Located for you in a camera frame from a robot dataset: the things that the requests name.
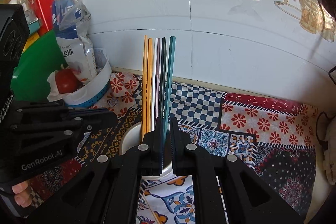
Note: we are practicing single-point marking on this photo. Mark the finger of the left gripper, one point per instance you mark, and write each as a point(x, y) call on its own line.
point(94, 119)

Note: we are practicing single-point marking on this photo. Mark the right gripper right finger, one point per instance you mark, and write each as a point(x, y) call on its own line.
point(181, 158)

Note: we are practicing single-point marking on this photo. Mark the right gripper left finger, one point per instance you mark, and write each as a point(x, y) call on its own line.
point(151, 163)

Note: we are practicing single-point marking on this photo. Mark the yellow chopstick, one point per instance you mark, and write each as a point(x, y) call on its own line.
point(149, 81)
point(144, 86)

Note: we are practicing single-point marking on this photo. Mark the white chopstick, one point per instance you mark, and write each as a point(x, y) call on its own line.
point(154, 84)

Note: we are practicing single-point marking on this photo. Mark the dark green chopstick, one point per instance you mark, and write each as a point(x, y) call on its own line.
point(162, 77)

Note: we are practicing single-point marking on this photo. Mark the teal chopstick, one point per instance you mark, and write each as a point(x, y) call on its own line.
point(168, 84)

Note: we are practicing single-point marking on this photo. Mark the person's left hand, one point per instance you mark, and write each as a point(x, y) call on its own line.
point(22, 193)

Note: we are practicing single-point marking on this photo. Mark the patchwork patterned tablecloth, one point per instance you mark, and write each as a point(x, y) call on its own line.
point(274, 137)

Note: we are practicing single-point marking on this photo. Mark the blue perforated basket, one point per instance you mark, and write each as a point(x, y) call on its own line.
point(90, 93)

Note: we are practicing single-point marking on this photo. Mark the white plastic cup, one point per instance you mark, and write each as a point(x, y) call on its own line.
point(133, 138)

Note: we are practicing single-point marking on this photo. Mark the red tomato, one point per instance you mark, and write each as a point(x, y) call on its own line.
point(66, 81)

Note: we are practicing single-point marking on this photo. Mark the white blue plastic bag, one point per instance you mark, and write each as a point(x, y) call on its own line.
point(71, 20)

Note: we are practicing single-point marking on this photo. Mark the red carton box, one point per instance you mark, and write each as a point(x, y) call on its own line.
point(43, 11)

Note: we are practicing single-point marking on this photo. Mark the white appliance box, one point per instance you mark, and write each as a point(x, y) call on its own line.
point(329, 154)

